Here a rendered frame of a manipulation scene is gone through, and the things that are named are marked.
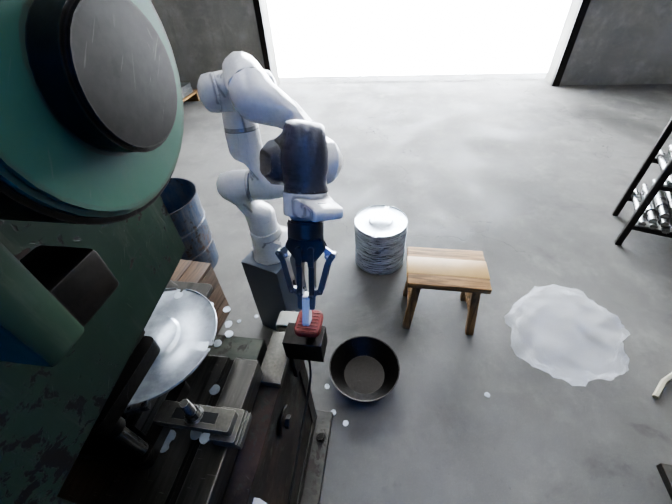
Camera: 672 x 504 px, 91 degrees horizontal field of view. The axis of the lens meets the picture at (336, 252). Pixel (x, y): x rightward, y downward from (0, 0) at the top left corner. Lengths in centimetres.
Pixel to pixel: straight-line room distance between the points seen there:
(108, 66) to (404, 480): 138
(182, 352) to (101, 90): 62
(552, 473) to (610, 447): 25
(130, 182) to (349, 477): 128
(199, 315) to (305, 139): 46
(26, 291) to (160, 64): 16
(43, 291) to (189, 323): 59
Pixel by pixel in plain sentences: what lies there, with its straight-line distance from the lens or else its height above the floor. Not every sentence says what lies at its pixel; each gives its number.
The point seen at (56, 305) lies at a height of 123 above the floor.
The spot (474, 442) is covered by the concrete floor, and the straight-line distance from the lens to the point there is 151.
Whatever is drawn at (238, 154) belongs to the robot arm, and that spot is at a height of 92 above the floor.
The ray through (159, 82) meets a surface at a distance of 28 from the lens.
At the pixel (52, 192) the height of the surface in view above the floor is 129.
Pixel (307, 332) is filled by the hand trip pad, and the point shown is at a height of 76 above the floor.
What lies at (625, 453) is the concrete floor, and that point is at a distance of 172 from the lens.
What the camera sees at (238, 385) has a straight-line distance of 79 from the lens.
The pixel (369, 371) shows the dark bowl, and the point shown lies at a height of 0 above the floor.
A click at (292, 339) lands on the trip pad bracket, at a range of 82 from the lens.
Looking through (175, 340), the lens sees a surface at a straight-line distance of 81.
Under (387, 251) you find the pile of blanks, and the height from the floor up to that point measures 18.
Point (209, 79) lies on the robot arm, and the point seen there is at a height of 115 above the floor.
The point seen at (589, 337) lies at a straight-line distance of 171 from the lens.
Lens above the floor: 138
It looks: 42 degrees down
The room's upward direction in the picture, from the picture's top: 4 degrees counter-clockwise
